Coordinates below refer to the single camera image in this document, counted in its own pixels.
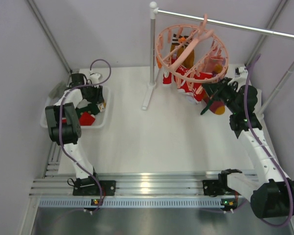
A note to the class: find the mustard hanging sock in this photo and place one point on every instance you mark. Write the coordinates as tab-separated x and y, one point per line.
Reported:
176	41

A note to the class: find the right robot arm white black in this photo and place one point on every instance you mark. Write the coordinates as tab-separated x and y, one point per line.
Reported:
273	194

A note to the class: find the white plastic basket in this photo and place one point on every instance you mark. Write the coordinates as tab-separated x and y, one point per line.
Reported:
100	119

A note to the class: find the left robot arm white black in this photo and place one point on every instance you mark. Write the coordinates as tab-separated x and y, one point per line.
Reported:
64	128

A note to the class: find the grey sock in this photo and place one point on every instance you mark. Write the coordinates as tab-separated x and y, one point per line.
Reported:
57	91

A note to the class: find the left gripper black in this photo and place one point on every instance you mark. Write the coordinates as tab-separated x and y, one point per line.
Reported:
98	91

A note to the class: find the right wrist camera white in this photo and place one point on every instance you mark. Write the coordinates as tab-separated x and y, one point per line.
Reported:
240	70

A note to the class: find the red santa sock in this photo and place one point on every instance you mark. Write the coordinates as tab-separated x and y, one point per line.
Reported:
88	118

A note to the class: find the pink striped yellow-toe sock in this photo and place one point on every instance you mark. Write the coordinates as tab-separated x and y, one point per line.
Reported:
217	107

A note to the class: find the right black mount plate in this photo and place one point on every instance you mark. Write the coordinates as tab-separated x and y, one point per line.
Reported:
212	188

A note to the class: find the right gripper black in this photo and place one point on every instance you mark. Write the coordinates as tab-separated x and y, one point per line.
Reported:
212	88

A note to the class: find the black mount plate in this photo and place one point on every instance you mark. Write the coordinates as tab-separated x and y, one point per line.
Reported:
212	188
107	188

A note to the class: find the dark green sock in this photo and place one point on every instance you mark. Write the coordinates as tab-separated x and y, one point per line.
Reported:
92	109
210	105

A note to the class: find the left black mount plate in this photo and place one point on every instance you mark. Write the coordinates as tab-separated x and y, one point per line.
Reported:
107	188

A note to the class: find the red hanging sock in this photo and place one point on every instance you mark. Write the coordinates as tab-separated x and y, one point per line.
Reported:
167	78
190	89

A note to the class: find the silver clothes rack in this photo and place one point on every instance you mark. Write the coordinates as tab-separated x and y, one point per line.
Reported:
154	11

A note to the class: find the pink round clip hanger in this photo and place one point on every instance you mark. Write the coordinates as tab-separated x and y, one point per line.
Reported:
208	47

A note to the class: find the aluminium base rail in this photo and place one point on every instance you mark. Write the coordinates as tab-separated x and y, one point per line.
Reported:
146	190

